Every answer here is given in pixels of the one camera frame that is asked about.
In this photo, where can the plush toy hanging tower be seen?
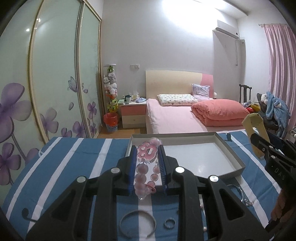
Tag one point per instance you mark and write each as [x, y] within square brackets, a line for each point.
[110, 85]

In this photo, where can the red waste basket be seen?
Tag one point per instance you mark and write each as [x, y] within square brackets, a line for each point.
[111, 122]

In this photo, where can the pearl earring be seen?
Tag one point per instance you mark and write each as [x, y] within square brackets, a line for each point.
[204, 222]

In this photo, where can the cream and pink headboard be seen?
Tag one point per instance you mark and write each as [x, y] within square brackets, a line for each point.
[175, 82]

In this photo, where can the pink curtain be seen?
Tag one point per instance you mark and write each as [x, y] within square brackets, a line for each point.
[281, 46]

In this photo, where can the white wall socket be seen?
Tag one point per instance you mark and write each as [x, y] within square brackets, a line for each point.
[135, 66]

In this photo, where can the blue plush blanket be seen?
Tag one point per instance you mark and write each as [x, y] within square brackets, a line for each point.
[277, 109]

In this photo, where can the dark wooden chair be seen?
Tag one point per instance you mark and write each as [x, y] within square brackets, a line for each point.
[244, 93]

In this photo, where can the black chair with clutter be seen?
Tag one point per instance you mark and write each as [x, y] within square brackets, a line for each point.
[262, 99]

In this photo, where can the person's right hand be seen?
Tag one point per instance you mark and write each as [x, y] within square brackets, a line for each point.
[277, 212]

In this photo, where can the grey cardboard tray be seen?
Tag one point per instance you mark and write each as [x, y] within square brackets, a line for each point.
[204, 154]

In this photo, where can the sliding wardrobe with flower print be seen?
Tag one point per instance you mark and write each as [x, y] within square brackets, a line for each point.
[50, 70]

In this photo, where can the white air conditioner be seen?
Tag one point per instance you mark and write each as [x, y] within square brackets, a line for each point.
[227, 29]

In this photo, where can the silver bangle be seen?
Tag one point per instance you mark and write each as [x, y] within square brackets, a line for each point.
[137, 224]

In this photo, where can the folded salmon pink duvet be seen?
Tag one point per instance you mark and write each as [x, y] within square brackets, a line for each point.
[219, 112]

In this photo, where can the pink cream nightstand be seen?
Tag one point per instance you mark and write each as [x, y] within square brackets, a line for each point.
[133, 115]

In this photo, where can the bed with pink sheet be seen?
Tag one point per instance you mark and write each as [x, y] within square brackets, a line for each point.
[177, 119]

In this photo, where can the blue white striped cloth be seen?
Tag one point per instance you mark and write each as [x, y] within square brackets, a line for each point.
[58, 163]

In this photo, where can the white floral pillow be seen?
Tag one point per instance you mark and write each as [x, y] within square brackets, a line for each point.
[176, 99]

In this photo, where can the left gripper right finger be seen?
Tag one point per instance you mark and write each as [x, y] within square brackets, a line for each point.
[227, 217]

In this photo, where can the purple patterned pillow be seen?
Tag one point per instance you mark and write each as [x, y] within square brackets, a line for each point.
[201, 92]

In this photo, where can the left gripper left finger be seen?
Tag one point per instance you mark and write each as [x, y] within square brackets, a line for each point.
[87, 204]

